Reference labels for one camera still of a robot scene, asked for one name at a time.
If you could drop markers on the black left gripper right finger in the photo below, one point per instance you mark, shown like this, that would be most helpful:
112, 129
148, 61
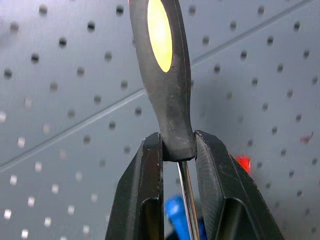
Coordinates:
225, 195

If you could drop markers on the grey metal pegboard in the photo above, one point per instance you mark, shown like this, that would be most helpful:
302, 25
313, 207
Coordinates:
62, 87

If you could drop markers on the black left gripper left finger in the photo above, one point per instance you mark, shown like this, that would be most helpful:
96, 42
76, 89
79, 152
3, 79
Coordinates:
140, 187

